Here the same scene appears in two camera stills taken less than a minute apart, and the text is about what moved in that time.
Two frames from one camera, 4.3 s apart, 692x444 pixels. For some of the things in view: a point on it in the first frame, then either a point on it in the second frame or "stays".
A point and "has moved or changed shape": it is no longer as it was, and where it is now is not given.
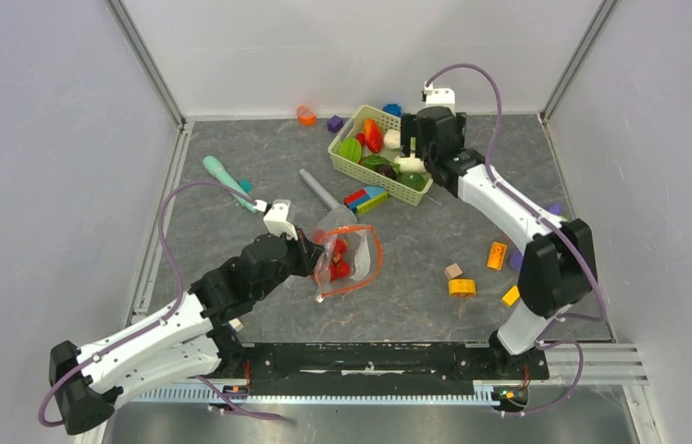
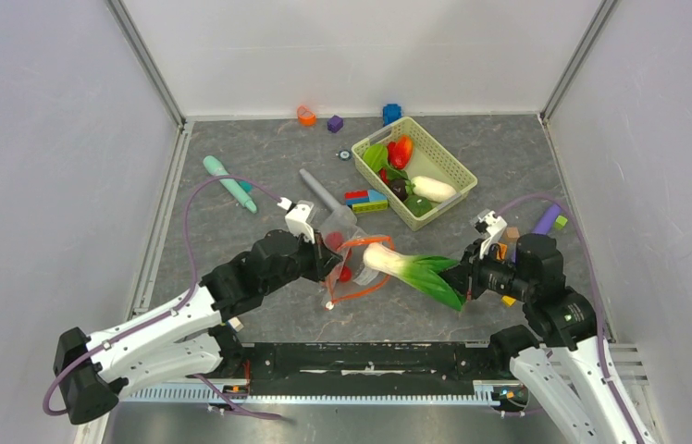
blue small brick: x=393 y=108 stays
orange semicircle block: x=305 y=117 stays
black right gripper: x=409 y=130 to x=465 y=275
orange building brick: x=497 y=255 stays
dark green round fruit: x=415 y=179 to x=419 y=205
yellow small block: x=512 y=295 stays
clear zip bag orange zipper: x=352 y=257 has moved or changed shape
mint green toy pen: x=218 y=170 stays
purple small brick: x=335 y=123 stays
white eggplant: x=410 y=165 to x=433 y=190
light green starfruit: x=351 y=148 to x=376 y=156
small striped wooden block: x=236 y=325 stays
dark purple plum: x=387 y=169 to x=399 y=186
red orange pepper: x=374 y=135 to x=400 y=152
